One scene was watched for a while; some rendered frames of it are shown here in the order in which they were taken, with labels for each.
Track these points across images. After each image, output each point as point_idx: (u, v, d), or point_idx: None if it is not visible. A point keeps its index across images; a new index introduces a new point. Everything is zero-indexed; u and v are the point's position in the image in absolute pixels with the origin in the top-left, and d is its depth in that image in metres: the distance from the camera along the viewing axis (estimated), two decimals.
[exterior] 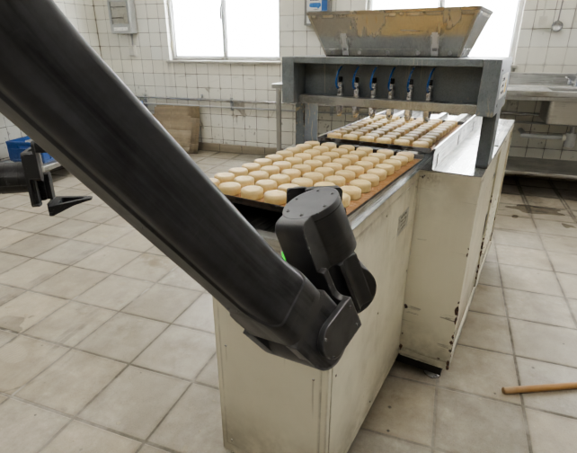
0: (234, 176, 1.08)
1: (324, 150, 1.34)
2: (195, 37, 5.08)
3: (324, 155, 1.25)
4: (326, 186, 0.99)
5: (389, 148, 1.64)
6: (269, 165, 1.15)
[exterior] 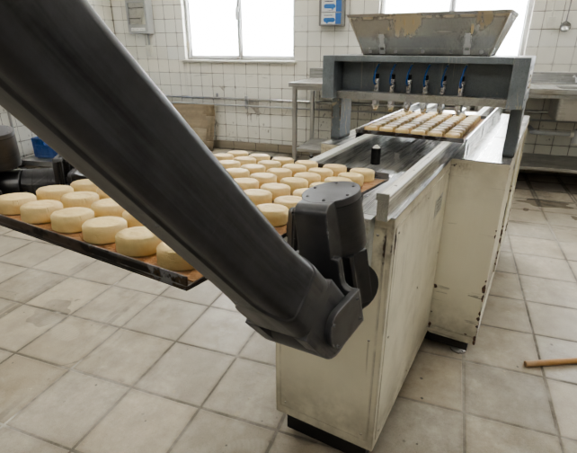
0: (73, 191, 0.66)
1: (249, 162, 0.94)
2: (210, 37, 5.22)
3: (241, 169, 0.84)
4: None
5: (420, 140, 1.77)
6: None
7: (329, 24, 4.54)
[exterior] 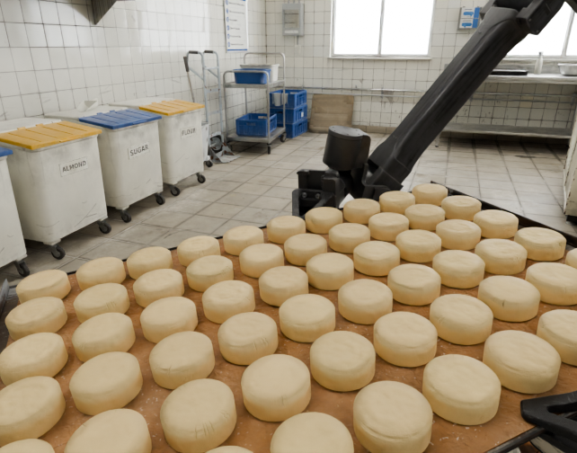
0: None
1: (125, 410, 0.30)
2: (353, 38, 6.27)
3: (228, 333, 0.36)
4: (391, 215, 0.56)
5: None
6: (458, 322, 0.36)
7: (466, 28, 5.59)
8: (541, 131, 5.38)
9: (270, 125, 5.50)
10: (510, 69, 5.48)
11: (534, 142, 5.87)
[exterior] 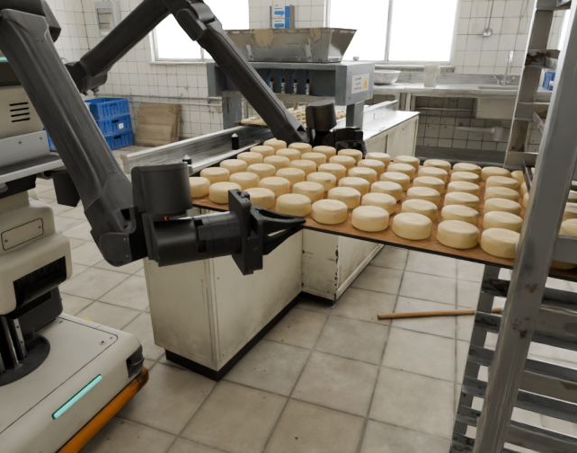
0: (305, 150, 0.92)
1: (494, 184, 0.74)
2: (175, 40, 5.59)
3: (439, 182, 0.73)
4: (266, 182, 0.71)
5: None
6: (351, 157, 0.86)
7: None
8: None
9: (52, 140, 4.83)
10: None
11: None
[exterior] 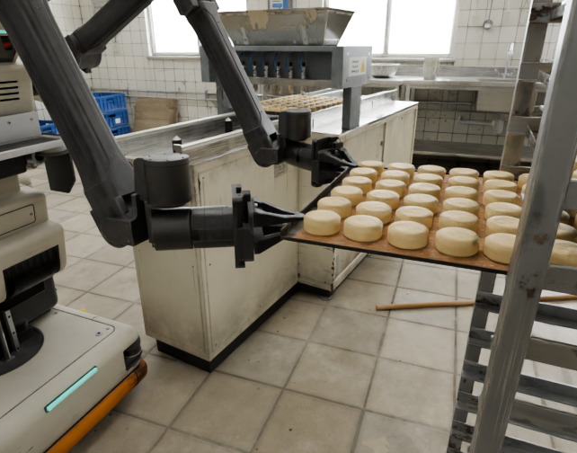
0: (409, 171, 0.82)
1: None
2: (173, 34, 5.54)
3: None
4: (405, 212, 0.60)
5: None
6: (473, 178, 0.75)
7: None
8: None
9: None
10: None
11: None
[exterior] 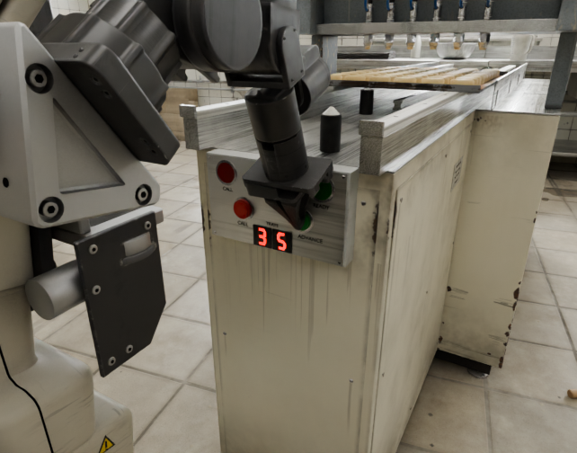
0: None
1: None
2: None
3: None
4: None
5: (429, 93, 1.31)
6: None
7: None
8: None
9: None
10: (378, 52, 3.97)
11: None
